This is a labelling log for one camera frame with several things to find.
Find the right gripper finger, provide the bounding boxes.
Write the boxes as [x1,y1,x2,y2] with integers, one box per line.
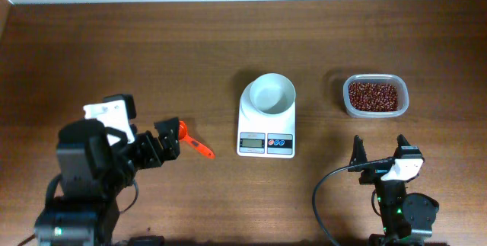
[349,135,368,165]
[393,134,421,159]

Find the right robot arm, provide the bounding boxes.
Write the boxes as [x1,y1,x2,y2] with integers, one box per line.
[349,135,439,246]

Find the red beans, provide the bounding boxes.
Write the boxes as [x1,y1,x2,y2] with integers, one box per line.
[348,82,398,112]

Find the right black cable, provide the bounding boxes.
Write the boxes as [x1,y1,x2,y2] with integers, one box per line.
[311,157,396,246]

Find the white digital kitchen scale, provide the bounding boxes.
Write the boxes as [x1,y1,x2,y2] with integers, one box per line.
[236,83,296,159]

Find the clear plastic container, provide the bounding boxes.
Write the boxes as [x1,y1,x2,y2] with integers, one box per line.
[342,74,409,118]

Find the orange measuring scoop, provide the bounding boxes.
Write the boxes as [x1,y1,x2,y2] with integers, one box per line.
[178,120,215,159]

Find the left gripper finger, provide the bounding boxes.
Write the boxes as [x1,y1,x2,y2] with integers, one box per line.
[159,135,180,161]
[154,117,180,139]

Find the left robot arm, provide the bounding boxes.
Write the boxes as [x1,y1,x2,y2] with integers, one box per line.
[34,117,180,245]

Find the white round bowl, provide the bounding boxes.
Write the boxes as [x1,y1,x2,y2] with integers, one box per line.
[249,73,296,116]

